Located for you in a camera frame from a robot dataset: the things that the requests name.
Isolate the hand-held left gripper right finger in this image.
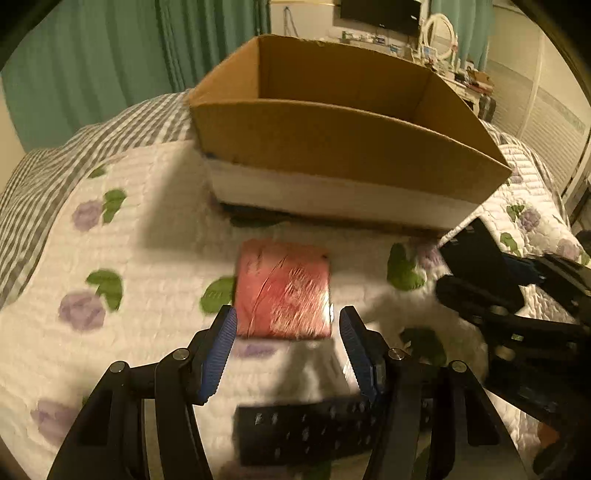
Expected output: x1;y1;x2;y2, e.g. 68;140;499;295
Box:
339;305;522;480

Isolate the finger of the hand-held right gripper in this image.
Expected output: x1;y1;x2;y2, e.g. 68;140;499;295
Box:
436;274;591;356
502;253;591;311

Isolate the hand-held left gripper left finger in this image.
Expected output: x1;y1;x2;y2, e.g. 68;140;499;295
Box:
46;305;238;480

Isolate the black rectangular case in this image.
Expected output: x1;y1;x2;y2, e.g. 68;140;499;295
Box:
441;217;526;309

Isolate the red plastic-wrapped box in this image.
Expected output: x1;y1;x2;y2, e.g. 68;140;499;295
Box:
233;238;334;341

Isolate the brown cardboard box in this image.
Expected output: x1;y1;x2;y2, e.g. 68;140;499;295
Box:
188;34;512;232

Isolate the black remote control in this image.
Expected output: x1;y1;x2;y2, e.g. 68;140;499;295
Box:
233;398;386;466

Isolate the white floral quilt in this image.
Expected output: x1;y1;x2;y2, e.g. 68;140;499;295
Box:
0;131;587;480

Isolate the white wardrobe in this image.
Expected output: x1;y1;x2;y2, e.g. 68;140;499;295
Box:
485;44;591;197

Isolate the white cluttered dresser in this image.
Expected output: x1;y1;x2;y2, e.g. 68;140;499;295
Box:
329;31;497;121

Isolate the grey checked blanket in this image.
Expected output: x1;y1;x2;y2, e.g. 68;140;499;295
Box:
0;89;200;308

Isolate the green curtain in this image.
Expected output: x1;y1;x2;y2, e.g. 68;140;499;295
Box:
429;0;496;70
0;0;272;153

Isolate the round white mirror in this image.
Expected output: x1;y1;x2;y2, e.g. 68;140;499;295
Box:
421;13;459;62

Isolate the black television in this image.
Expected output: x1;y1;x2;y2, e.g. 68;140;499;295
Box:
339;0;424;36

